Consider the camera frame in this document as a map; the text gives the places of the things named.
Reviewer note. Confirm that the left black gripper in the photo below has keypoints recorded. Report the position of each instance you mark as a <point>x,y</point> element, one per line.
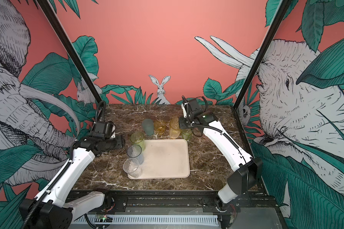
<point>120,141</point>

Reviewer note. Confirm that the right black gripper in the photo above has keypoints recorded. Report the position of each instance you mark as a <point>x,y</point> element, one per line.
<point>182,125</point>

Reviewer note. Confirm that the amber tall glass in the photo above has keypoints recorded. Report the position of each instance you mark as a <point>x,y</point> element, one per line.
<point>174,128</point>

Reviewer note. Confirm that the grey blue glass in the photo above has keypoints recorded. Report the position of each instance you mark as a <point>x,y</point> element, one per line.
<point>135,151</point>

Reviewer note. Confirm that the light green ribbed glass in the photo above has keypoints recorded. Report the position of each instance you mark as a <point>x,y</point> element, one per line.
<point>137,138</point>

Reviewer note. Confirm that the yellow glass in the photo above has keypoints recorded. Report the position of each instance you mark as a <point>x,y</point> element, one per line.
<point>159,127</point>

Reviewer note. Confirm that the clear glass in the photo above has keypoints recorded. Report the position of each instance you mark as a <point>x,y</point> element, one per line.
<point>132,167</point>

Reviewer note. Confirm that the frosted teal glass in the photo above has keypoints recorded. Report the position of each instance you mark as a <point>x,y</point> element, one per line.
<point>148,126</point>

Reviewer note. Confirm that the beige square tray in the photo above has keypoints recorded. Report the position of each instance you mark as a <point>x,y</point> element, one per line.
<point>164,158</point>

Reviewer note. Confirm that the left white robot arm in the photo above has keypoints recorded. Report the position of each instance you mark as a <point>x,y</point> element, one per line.
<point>49,209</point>

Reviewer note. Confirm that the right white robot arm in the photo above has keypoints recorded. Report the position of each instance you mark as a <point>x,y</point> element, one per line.
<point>247,170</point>

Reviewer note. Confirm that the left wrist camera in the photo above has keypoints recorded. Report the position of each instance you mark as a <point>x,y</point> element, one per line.
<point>103,130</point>

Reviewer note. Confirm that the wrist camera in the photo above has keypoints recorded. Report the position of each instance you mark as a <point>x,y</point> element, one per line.
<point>186,109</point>
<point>103,130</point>

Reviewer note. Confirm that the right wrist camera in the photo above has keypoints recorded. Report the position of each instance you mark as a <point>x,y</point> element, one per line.
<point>186,109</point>

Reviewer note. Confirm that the black front rail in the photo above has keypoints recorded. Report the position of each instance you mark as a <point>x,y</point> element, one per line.
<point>119,200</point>

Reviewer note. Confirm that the white slotted cable duct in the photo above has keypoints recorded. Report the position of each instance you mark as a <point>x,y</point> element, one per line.
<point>205,220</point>

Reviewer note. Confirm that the right black frame post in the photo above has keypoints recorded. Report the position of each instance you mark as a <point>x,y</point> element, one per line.
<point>279,15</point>

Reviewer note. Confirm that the black frame post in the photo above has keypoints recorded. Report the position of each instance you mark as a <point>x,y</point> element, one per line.
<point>279,15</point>
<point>63,37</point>

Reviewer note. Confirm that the left black frame post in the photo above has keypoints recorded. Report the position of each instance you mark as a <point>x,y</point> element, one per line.
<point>63,37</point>

